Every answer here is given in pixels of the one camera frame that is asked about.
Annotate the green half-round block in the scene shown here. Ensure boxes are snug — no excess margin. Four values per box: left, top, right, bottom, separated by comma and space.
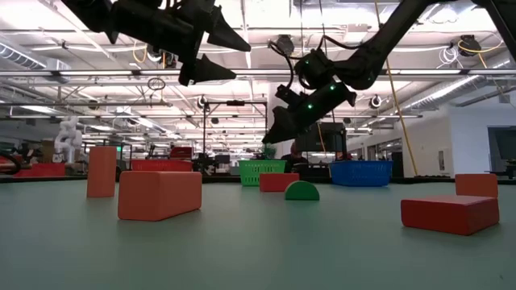
284, 180, 321, 201

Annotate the blue plastic basket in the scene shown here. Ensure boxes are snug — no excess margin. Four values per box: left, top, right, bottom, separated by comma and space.
329, 160, 393, 188

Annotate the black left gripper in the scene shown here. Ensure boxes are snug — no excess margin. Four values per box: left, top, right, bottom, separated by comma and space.
106, 0, 252, 87

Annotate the black monitor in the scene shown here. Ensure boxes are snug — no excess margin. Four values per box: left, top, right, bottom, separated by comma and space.
306, 122, 347, 153

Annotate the silver ventilation duct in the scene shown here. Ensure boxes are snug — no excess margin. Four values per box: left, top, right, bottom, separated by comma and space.
402, 74, 516, 112
0, 42, 72, 84

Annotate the red toolbox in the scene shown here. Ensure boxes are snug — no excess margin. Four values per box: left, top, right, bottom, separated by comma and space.
169, 146, 194, 160

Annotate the red cube block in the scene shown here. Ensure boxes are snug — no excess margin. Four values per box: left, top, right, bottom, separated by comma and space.
455, 173, 499, 199

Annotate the red rectangular block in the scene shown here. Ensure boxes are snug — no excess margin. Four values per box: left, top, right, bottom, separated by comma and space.
400, 195, 501, 237
86, 146, 118, 199
117, 170, 203, 222
259, 172, 301, 193

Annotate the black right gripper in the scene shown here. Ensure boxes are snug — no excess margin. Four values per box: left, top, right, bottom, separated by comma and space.
261, 81, 358, 145

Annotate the red plastic basket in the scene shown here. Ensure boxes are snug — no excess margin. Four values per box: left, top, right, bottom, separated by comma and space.
131, 159, 194, 173

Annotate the person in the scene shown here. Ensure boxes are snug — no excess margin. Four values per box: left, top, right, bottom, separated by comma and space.
281, 140, 310, 174

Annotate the yellow hanging cable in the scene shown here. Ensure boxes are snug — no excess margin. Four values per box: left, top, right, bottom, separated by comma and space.
373, 0, 419, 177

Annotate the black table frame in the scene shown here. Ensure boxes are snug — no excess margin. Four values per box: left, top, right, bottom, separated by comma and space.
0, 174, 516, 185

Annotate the green plastic basket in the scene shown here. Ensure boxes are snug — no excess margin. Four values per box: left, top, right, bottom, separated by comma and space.
238, 159, 287, 187

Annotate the red crate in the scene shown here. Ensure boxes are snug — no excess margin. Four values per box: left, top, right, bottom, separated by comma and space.
14, 163, 66, 179

